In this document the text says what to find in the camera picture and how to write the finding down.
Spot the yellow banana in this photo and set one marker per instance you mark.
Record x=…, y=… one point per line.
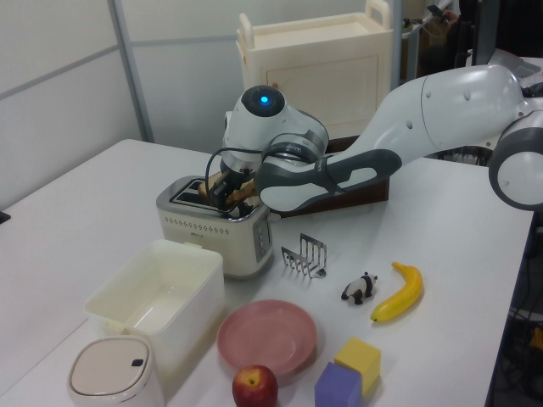
x=405, y=294

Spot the cream chrome two-slot toaster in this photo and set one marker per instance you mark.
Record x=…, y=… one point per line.
x=199, y=231

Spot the red apple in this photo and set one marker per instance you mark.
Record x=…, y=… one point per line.
x=254, y=388

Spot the background person dark clothing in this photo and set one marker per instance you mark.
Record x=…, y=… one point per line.
x=460, y=38

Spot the small panda toy figure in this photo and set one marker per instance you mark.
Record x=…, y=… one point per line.
x=358, y=290

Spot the black flat device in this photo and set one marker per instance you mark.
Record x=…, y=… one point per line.
x=4, y=217

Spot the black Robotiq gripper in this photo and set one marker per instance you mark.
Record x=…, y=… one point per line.
x=242, y=176

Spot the cream toy cabinet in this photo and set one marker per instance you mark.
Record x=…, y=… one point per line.
x=331, y=63

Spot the small white lidded trash can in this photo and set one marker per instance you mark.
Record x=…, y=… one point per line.
x=110, y=373

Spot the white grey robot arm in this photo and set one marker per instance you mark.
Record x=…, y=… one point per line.
x=445, y=106

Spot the purple foam cube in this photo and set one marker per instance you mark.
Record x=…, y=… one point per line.
x=337, y=383

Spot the white rectangular plastic bin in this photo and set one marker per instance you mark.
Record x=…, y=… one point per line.
x=169, y=322

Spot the yellow foam cube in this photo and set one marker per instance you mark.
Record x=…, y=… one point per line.
x=358, y=354

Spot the brown crust bread slice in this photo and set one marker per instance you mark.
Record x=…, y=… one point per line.
x=244, y=194

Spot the pink plate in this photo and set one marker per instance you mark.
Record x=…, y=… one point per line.
x=267, y=335

